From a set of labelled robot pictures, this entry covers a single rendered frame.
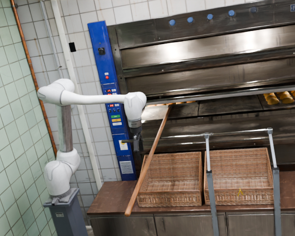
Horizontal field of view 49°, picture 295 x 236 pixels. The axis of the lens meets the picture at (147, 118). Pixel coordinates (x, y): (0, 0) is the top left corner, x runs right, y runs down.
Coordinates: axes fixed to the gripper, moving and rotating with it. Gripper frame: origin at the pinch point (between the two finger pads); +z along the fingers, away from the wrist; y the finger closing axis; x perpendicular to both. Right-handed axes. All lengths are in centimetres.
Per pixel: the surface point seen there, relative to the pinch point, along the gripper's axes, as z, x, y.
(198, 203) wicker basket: 68, 34, -38
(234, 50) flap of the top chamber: -47, 72, -85
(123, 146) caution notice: 35, -36, -88
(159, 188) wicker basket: 71, -3, -67
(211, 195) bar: 53, 45, -27
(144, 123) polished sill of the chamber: 13, -12, -90
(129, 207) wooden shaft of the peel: 9.0, 1.0, 47.0
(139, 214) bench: 76, -17, -36
